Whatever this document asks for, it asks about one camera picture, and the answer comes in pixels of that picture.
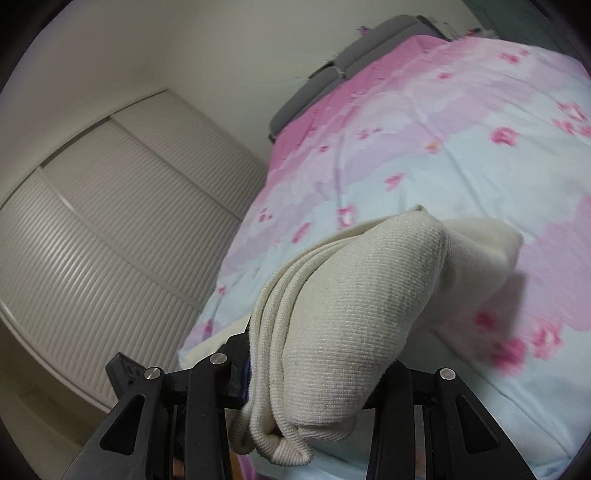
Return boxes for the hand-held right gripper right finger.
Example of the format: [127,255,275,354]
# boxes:
[360,355,539,480]

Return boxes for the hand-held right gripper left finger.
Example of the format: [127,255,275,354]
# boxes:
[60,333,252,480]

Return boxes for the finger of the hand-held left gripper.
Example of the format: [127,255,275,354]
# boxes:
[105,353,145,396]

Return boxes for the cream knit pants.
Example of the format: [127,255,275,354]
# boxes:
[178,205,525,467]

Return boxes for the white louvered wardrobe door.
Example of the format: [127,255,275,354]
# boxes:
[111,90,269,222]
[41,120,243,311]
[0,167,204,414]

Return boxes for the purple bed sheet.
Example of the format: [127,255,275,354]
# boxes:
[238,457,266,480]

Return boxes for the pink and blue floral blanket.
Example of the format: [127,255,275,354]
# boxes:
[178,34,591,480]

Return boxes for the grey padded headboard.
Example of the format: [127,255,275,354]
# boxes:
[268,14,451,144]

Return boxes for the green door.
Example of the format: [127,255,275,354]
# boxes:
[466,0,561,49]

